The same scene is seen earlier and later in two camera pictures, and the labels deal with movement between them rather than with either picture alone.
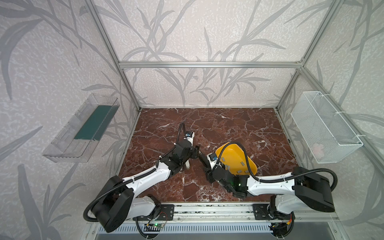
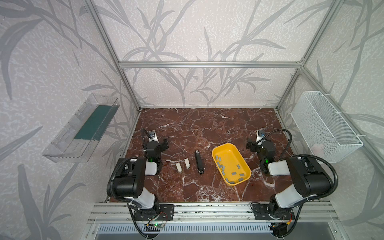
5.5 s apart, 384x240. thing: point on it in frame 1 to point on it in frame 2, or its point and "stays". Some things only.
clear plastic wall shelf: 77,140 stays
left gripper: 191,151 to 154,145
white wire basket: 330,136 stays
